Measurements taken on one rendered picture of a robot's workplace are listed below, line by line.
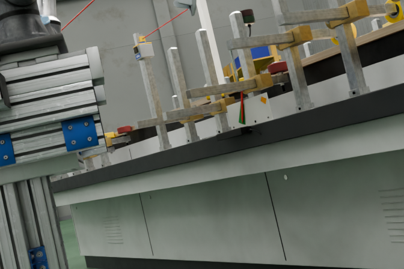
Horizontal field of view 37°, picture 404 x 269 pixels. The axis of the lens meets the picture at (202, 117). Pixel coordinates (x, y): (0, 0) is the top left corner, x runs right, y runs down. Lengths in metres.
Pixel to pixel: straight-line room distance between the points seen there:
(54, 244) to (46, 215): 0.09
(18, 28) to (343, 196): 1.29
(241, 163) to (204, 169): 0.28
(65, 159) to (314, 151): 0.82
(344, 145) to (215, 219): 1.22
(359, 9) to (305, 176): 0.84
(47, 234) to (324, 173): 1.04
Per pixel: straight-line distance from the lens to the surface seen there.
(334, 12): 1.82
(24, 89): 1.72
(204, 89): 2.08
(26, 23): 1.76
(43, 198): 1.94
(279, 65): 2.27
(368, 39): 2.08
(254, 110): 2.23
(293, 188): 2.51
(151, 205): 3.61
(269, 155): 2.26
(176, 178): 2.86
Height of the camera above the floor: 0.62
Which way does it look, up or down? 4 degrees up
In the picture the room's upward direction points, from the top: 13 degrees counter-clockwise
